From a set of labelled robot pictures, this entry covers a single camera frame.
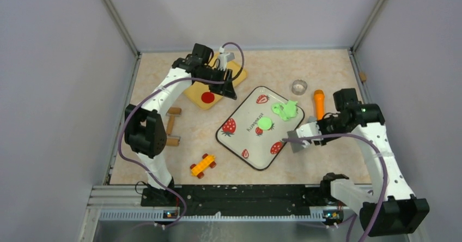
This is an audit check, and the wooden rolling pin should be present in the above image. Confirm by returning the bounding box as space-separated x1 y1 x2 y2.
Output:
166 107 182 147

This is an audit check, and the metal scraper brown handle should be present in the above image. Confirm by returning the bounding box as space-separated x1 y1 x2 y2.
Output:
290 142 306 153

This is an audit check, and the aluminium frame rail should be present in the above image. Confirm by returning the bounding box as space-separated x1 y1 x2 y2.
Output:
78 183 428 242

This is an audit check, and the metal ring cutter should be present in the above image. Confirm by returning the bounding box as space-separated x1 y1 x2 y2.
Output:
291 80 308 95

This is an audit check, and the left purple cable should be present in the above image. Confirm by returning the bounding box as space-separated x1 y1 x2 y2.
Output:
117 41 245 229

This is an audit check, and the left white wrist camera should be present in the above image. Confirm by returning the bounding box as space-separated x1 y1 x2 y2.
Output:
217 46 235 70

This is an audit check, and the round green dough wrapper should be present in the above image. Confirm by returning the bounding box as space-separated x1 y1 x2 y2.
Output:
257 117 273 130

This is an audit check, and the red dough disc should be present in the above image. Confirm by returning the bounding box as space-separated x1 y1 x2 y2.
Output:
200 92 215 104

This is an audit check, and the yellow toy car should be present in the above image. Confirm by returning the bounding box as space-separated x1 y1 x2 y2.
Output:
190 153 216 179

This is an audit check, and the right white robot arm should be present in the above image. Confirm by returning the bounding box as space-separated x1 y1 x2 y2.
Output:
315 88 430 241

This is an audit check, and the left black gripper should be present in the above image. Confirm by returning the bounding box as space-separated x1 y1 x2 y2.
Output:
197 66 236 100

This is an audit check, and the green dough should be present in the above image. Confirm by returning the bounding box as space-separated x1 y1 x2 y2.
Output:
271 100 298 121

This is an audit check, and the yellow tray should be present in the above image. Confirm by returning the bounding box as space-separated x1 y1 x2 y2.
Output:
183 53 248 111

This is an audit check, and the white strawberry tray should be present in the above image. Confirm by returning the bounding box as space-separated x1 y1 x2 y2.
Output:
215 86 305 171

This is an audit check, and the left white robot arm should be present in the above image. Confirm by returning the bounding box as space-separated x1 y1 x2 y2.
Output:
118 43 242 206

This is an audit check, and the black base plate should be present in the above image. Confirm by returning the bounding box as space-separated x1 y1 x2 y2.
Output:
141 184 347 217

